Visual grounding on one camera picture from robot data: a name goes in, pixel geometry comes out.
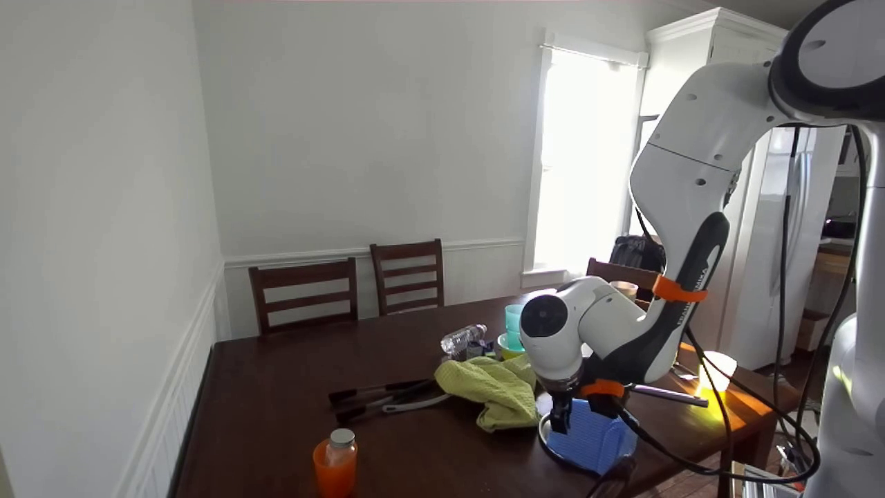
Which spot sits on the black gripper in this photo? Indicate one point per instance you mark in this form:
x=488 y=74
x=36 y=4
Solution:
x=559 y=390

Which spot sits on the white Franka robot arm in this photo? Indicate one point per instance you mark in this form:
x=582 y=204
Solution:
x=701 y=156

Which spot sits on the yellow-green cloth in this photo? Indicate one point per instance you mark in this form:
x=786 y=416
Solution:
x=488 y=383

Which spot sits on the teal plastic cup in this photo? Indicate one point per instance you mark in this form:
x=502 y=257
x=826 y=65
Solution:
x=513 y=321

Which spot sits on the clear plastic bag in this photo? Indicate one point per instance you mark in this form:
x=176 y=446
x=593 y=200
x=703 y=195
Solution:
x=462 y=339

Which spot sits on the dark wooden chair by window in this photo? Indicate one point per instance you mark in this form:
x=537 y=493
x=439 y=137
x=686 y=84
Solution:
x=622 y=271

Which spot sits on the white plastic cup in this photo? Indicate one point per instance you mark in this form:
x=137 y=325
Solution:
x=717 y=368

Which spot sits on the black and silver tongs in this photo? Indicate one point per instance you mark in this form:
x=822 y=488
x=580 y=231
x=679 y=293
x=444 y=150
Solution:
x=387 y=399

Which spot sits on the dark wooden slat-back chair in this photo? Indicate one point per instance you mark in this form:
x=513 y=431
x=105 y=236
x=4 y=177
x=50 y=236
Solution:
x=302 y=293
x=408 y=278

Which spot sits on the orange juice bottle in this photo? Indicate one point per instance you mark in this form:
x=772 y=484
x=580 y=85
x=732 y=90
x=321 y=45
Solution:
x=335 y=466

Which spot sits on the white tall cabinet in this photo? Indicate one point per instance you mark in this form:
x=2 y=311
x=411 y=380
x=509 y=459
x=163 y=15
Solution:
x=764 y=257

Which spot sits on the bright window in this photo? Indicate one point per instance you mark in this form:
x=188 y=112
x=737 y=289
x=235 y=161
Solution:
x=584 y=156

